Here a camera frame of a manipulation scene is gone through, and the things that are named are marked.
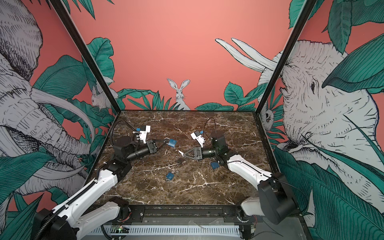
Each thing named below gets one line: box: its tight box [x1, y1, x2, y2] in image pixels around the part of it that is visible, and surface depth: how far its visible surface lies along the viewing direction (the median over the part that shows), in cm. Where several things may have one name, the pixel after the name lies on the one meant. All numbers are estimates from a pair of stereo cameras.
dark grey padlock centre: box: [175, 155, 185, 164], surface depth 95 cm
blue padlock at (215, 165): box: [211, 162, 220, 169], surface depth 92 cm
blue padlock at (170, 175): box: [166, 172, 175, 181], surface depth 88 cm
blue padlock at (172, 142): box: [168, 138, 177, 148], surface depth 74 cm
